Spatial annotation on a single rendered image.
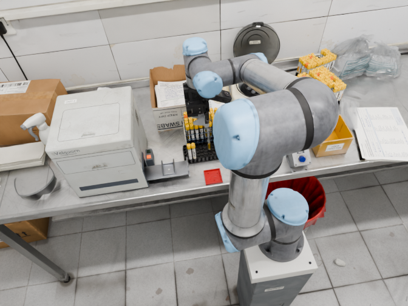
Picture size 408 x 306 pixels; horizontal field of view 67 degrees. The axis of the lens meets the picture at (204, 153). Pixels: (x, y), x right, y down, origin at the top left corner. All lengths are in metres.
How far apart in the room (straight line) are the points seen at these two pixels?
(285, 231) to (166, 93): 0.90
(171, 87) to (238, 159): 1.08
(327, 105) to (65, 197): 1.06
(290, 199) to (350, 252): 1.31
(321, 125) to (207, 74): 0.41
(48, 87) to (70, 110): 0.38
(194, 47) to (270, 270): 0.72
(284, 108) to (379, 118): 1.09
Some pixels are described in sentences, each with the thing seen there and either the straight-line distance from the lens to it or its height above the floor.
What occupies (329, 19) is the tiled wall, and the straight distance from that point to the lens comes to 1.72.
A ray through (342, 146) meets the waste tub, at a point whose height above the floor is 0.93.
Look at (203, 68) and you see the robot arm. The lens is 0.88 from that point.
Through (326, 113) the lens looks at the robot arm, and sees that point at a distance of 0.55.
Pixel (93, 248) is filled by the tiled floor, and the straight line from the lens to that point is 2.21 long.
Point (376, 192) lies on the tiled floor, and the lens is 2.46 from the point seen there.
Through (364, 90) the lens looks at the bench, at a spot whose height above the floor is 0.88.
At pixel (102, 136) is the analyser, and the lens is 1.05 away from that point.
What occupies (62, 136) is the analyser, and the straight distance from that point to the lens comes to 1.11.
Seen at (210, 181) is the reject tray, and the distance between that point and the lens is 1.23.
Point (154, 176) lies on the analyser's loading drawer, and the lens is 1.23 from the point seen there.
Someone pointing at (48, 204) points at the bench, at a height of 0.88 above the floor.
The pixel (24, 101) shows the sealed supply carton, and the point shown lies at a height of 1.06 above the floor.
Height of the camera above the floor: 1.91
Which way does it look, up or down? 52 degrees down
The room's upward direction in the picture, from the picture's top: 5 degrees counter-clockwise
